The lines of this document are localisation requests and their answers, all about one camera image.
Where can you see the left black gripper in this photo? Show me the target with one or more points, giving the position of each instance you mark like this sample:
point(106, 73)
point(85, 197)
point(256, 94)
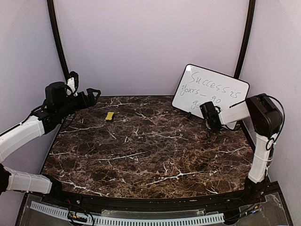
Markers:
point(92, 101)

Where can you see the yellow black eraser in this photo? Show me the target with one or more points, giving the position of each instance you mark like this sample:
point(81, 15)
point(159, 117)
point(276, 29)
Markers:
point(110, 116)

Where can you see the white whiteboard black frame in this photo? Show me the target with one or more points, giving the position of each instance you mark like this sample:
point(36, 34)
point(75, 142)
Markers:
point(199, 85)

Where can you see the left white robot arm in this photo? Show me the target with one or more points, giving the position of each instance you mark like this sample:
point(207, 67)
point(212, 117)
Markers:
point(62, 100)

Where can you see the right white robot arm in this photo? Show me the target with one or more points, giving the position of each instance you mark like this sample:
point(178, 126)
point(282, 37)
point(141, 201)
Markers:
point(267, 122)

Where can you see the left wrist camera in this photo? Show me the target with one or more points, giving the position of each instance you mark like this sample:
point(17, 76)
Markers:
point(73, 84)

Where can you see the left black frame post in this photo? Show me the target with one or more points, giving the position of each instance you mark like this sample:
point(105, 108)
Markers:
point(57, 38)

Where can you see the black frame post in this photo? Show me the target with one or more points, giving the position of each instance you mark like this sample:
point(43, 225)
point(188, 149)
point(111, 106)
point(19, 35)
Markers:
point(245, 40)
point(57, 38)

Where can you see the white slotted cable duct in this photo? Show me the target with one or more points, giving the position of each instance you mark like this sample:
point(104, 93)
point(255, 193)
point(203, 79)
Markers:
point(129, 218)

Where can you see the black front rail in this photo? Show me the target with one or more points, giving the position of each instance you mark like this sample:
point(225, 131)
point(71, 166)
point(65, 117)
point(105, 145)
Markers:
point(218, 202)

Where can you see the right black frame post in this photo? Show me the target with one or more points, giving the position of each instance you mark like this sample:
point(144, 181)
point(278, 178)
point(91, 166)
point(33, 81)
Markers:
point(245, 40)

